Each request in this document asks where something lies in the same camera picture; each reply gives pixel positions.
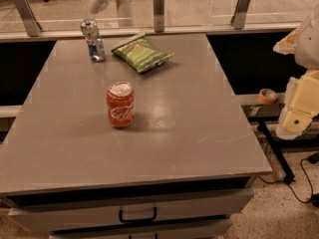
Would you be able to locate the middle metal rail bracket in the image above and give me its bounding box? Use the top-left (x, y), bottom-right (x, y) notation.
top-left (153, 0), bottom-right (164, 33)

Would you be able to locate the clear plastic water bottle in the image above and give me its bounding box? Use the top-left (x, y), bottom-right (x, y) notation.
top-left (80, 19), bottom-right (106, 62)

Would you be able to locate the left metal rail bracket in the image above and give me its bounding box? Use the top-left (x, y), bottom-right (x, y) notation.
top-left (12, 0), bottom-right (42, 37)

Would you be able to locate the grey top drawer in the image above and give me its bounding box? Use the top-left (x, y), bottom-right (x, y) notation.
top-left (9, 188), bottom-right (253, 232)

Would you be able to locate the black floor cable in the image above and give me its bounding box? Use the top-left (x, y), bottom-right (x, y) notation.
top-left (258, 157), bottom-right (315, 205)

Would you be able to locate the grey drawer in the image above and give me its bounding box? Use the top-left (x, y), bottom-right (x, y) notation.
top-left (49, 219), bottom-right (231, 239)
top-left (9, 188), bottom-right (253, 232)

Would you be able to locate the right metal rail bracket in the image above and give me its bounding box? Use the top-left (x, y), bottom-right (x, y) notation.
top-left (230, 0), bottom-right (251, 30)

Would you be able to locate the black table leg frame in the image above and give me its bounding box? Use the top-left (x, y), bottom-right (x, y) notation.
top-left (257, 119), bottom-right (295, 185)

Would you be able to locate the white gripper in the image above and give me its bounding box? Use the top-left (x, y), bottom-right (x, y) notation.
top-left (273, 7), bottom-right (319, 140)

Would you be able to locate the grey lower drawer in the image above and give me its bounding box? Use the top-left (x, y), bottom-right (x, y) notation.
top-left (49, 219), bottom-right (231, 239)

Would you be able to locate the red coke can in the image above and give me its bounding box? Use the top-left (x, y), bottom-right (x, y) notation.
top-left (106, 82), bottom-right (135, 128)

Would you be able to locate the green chip bag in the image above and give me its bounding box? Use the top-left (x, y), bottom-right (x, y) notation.
top-left (111, 33), bottom-right (173, 74)

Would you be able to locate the metal rail bracket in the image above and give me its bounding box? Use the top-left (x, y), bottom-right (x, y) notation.
top-left (12, 0), bottom-right (42, 37)
top-left (230, 0), bottom-right (251, 30)
top-left (153, 0), bottom-right (164, 33)

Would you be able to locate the black drawer handle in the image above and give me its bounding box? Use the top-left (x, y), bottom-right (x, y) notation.
top-left (119, 207), bottom-right (158, 224)

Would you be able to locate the orange tape roll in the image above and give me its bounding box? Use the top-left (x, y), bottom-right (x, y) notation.
top-left (258, 89), bottom-right (277, 105)

